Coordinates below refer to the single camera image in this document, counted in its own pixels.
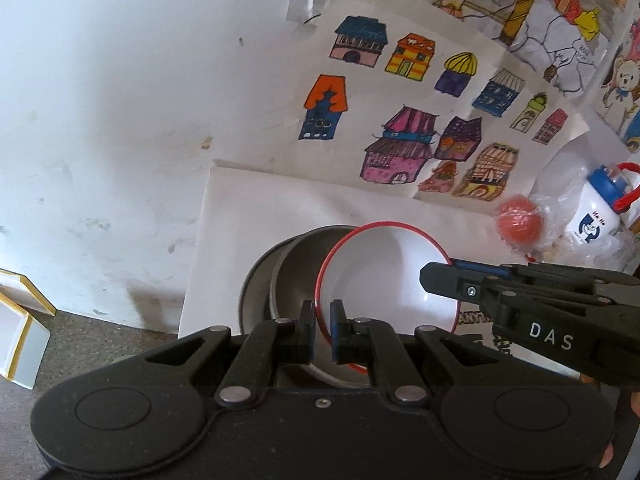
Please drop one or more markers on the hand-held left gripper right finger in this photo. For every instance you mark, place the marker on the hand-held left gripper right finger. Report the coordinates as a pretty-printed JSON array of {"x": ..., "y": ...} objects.
[{"x": 336, "y": 332}]

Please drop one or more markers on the stainless steel bowl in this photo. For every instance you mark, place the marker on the stainless steel bowl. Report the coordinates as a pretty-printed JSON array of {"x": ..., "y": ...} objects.
[{"x": 295, "y": 275}]

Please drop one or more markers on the colourful houses drawing paper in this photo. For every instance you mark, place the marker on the colourful houses drawing paper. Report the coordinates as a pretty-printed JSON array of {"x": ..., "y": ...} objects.
[{"x": 400, "y": 85}]

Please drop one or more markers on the teddy bear drawing paper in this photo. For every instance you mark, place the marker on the teddy bear drawing paper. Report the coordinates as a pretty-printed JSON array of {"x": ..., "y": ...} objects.
[{"x": 620, "y": 80}]

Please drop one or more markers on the clear plastic bag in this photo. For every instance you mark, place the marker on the clear plastic bag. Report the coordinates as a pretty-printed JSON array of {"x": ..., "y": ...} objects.
[{"x": 560, "y": 185}]

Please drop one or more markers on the coloured cartoon drawing paper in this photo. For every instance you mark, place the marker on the coloured cartoon drawing paper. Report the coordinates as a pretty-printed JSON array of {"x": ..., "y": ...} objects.
[{"x": 550, "y": 20}]

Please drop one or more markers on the white bowl with red rim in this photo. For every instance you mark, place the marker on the white bowl with red rim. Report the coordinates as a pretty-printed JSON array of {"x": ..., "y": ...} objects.
[{"x": 380, "y": 270}]

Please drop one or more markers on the person's right hand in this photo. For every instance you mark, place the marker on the person's right hand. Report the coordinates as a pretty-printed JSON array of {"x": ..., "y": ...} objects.
[{"x": 608, "y": 455}]

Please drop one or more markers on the white printed table mat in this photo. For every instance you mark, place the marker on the white printed table mat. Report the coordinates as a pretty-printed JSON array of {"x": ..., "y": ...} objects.
[{"x": 250, "y": 200}]

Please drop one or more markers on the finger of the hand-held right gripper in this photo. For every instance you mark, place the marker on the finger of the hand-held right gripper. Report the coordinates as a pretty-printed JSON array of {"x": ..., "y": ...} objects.
[
  {"x": 450, "y": 280},
  {"x": 492, "y": 271}
]

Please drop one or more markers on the white box with yellow edges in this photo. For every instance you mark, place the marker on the white box with yellow edges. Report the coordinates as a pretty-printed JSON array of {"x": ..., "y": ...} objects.
[
  {"x": 22, "y": 345},
  {"x": 20, "y": 285}
]

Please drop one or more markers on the orange ball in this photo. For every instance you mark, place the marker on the orange ball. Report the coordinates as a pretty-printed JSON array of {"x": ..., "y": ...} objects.
[{"x": 517, "y": 217}]

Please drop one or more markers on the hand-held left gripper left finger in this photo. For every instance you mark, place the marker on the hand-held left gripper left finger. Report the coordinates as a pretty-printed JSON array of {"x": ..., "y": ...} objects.
[{"x": 311, "y": 327}]

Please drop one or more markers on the white bottle with blue lid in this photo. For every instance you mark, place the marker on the white bottle with blue lid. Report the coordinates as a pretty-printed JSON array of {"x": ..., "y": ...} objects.
[{"x": 595, "y": 220}]

